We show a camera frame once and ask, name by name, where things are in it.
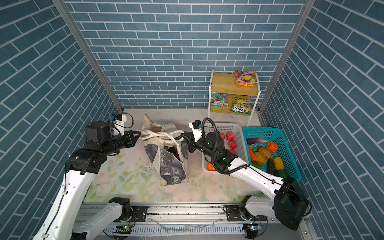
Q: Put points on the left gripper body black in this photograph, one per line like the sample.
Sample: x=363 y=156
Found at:
x=126 y=141

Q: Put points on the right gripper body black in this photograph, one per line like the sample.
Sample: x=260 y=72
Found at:
x=203 y=145

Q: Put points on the beige canvas grocery bag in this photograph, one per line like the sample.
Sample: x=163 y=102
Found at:
x=167 y=150

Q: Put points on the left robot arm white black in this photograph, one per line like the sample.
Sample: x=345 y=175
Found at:
x=103 y=139

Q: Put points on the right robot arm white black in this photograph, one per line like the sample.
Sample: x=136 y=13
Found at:
x=289 y=203

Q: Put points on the teal red snack bag lower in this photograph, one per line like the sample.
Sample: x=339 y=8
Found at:
x=219 y=100

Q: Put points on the pink yellow snack bag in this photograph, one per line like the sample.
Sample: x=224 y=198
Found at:
x=246 y=79

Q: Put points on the orange tangerine front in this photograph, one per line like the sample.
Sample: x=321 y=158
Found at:
x=210 y=167

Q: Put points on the floral table mat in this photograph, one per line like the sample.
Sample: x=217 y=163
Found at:
x=131 y=174

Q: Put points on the orange carrot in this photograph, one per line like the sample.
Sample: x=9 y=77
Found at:
x=253 y=157

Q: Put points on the teal plastic basket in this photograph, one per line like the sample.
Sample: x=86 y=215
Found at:
x=284 y=151

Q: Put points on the wooden two-tier shelf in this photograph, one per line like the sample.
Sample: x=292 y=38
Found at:
x=225 y=83

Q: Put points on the brown potato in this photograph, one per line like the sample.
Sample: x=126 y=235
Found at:
x=265 y=152

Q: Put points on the green avocado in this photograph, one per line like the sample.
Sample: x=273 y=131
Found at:
x=282 y=174

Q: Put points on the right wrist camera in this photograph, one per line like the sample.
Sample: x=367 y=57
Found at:
x=196 y=128

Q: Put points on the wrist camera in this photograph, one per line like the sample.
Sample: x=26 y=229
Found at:
x=196 y=128
x=118 y=121

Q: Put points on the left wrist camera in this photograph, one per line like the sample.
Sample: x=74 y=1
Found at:
x=118 y=121

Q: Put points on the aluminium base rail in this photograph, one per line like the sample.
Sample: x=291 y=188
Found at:
x=170 y=220

